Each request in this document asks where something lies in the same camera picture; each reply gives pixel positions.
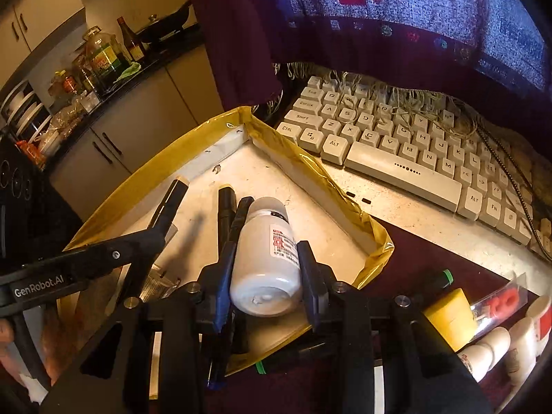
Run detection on green rag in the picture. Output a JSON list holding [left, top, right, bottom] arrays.
[[113, 61, 142, 82]]

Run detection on yellow-taped white tray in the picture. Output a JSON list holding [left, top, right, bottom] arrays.
[[56, 106, 395, 376]]

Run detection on black braided cable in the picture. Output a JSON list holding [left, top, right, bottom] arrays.
[[472, 125, 546, 246]]

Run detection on black wok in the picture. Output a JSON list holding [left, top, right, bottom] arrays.
[[137, 2, 195, 44]]

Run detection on person's left hand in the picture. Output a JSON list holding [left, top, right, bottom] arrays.
[[0, 317, 27, 382]]

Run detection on black appliance with dials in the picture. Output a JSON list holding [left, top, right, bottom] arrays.
[[0, 136, 85, 268]]

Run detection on small white bottle black print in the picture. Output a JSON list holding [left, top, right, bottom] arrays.
[[457, 326, 512, 384]]

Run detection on black marker green caps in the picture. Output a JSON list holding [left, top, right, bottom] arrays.
[[254, 269, 453, 376]]

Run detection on plain black marker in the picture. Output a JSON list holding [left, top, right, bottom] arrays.
[[218, 186, 237, 251]]

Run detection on maroon tablecloth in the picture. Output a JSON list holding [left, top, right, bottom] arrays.
[[203, 220, 540, 414]]

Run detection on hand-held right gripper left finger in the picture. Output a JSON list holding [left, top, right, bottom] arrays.
[[41, 246, 242, 414]]

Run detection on beige kitchen base cabinet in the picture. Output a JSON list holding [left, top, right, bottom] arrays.
[[47, 45, 225, 220]]

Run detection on white bottle red print label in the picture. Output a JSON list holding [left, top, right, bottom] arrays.
[[230, 197, 304, 317]]

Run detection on orange food packet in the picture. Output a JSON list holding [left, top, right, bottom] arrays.
[[15, 140, 46, 165]]

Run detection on white computer keyboard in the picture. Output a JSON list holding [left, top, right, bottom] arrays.
[[276, 75, 552, 262]]

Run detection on purple fringed cloth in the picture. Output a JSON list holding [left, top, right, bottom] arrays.
[[183, 0, 552, 156]]

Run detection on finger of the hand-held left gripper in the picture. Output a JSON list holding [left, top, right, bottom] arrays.
[[62, 226, 167, 283]]

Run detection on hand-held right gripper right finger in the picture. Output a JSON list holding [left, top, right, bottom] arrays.
[[295, 240, 494, 414]]

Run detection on red wrapped white bottle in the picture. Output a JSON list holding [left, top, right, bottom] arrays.
[[527, 295, 552, 358]]

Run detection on dark sauce bottle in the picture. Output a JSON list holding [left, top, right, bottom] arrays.
[[116, 16, 146, 63]]

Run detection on silver foil sachet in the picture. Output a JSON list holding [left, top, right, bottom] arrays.
[[140, 267, 182, 303]]

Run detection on cooking oil bottle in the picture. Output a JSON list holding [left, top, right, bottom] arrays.
[[82, 26, 127, 89]]

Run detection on beige wall cabinet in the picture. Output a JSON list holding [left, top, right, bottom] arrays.
[[0, 0, 87, 65]]

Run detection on large white bottle black print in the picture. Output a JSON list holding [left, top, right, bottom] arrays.
[[504, 316, 541, 376]]

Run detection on cloth-covered computer monitor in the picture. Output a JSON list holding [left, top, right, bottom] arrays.
[[267, 0, 548, 91]]

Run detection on dish rack with plates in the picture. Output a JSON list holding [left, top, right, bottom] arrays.
[[0, 82, 48, 139]]

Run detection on clear packet with red pieces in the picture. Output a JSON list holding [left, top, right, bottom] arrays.
[[470, 273, 529, 333]]

